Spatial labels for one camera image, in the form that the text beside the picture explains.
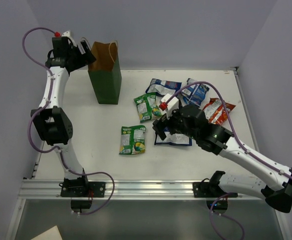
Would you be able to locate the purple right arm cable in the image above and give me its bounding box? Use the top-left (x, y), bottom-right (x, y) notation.
top-left (170, 80), bottom-right (292, 240)

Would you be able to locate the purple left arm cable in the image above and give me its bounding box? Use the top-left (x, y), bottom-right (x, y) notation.
top-left (22, 27), bottom-right (115, 216)

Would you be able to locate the red snack packet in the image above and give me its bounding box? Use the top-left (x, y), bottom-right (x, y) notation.
top-left (203, 98), bottom-right (228, 125)

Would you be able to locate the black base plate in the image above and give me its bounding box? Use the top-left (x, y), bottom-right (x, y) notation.
top-left (59, 177), bottom-right (106, 198)
top-left (192, 176), bottom-right (226, 198)

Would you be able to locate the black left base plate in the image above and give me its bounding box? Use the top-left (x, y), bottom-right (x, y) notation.
top-left (59, 177), bottom-right (106, 198)

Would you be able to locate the dark blue pretzel packet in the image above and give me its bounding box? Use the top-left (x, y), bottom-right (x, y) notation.
top-left (181, 83), bottom-right (209, 107)

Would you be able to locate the green paper bag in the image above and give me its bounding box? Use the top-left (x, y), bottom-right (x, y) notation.
top-left (88, 40), bottom-right (122, 105)

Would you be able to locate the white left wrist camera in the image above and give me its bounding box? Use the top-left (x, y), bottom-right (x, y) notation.
top-left (54, 30), bottom-right (72, 38)

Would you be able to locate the aluminium mounting rail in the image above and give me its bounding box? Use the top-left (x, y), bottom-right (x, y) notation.
top-left (19, 178), bottom-right (269, 200)

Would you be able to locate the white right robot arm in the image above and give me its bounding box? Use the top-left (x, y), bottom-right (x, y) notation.
top-left (153, 102), bottom-right (292, 213)

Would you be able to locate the dark blue cookie packet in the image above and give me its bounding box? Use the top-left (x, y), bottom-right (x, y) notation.
top-left (154, 127), bottom-right (192, 147)

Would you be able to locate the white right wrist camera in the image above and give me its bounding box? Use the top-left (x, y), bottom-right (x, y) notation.
top-left (159, 93), bottom-right (179, 118)

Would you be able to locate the light wooden board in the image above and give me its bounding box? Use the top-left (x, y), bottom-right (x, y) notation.
top-left (31, 225), bottom-right (63, 240)

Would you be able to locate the dark blue snack packet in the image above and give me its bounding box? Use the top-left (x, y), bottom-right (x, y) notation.
top-left (145, 78), bottom-right (182, 97)

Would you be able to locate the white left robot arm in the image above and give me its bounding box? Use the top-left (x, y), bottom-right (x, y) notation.
top-left (29, 33), bottom-right (96, 197)

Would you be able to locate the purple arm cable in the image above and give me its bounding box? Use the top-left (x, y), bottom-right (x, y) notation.
top-left (170, 80), bottom-right (292, 240)
top-left (22, 27), bottom-right (115, 216)

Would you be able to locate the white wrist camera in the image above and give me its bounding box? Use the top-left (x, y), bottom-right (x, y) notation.
top-left (54, 30), bottom-right (72, 38)
top-left (159, 93), bottom-right (179, 118)

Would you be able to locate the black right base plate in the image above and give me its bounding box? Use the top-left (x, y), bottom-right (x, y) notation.
top-left (192, 176), bottom-right (226, 198)

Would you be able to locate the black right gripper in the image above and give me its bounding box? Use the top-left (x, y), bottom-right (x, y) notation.
top-left (153, 105), bottom-right (200, 142)

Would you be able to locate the green snack packet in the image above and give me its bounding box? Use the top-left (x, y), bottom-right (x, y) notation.
top-left (119, 125), bottom-right (146, 155)
top-left (134, 92), bottom-right (163, 123)

